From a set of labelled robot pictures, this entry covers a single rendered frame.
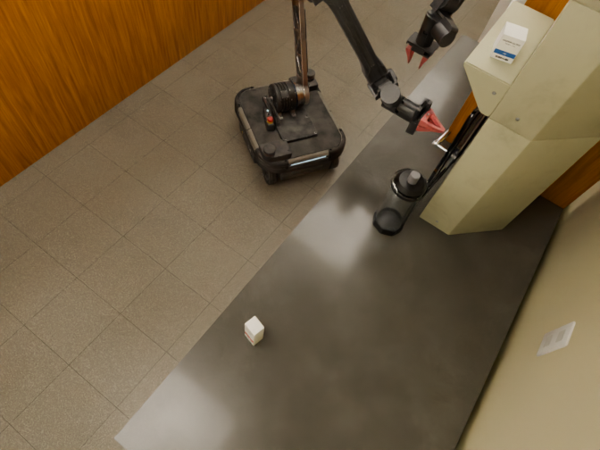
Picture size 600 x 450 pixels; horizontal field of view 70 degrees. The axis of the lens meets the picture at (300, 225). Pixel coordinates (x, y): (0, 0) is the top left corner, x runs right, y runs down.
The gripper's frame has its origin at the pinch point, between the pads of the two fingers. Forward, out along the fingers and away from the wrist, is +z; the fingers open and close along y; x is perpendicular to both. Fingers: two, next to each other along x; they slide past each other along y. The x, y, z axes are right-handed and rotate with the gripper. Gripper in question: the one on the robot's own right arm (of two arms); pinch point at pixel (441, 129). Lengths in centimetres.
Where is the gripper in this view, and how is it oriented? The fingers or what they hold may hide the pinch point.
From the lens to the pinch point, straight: 137.0
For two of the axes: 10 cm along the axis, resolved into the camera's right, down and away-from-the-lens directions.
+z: 8.1, 5.5, -2.1
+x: 5.8, -6.7, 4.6
